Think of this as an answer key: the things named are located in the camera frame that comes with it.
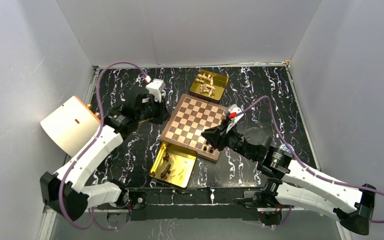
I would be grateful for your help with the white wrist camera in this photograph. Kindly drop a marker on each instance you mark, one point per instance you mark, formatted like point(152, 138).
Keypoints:
point(234, 114)
point(156, 87)

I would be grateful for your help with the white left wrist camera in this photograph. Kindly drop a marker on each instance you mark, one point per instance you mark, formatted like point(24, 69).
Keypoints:
point(156, 87)

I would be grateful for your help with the blue round object on table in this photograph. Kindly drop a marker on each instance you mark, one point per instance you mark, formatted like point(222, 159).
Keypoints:
point(286, 148)

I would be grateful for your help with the wooden folding chess board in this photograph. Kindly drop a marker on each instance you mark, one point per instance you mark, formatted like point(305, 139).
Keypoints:
point(188, 120)

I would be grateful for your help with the gold tin with dark pieces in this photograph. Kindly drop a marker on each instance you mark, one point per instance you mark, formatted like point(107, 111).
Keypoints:
point(183, 162)

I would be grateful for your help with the gold tin with light pieces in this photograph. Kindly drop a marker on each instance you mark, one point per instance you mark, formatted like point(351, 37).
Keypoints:
point(219, 81)

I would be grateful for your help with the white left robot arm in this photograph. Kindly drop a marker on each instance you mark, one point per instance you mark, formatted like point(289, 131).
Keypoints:
point(66, 191)

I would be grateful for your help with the pile of dark chess pieces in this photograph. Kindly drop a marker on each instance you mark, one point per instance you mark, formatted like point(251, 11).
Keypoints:
point(161, 167)

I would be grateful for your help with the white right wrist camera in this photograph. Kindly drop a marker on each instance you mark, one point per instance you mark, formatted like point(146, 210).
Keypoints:
point(234, 114)

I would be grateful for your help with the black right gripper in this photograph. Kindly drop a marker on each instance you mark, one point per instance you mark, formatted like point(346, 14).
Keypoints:
point(213, 135)

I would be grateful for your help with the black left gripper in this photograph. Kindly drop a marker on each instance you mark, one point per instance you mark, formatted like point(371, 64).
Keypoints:
point(163, 113)

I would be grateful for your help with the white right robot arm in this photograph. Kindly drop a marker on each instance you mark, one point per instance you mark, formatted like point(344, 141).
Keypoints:
point(292, 184)

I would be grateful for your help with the pile of light chess pieces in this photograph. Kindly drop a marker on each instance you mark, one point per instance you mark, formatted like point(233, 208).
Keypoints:
point(206, 84)

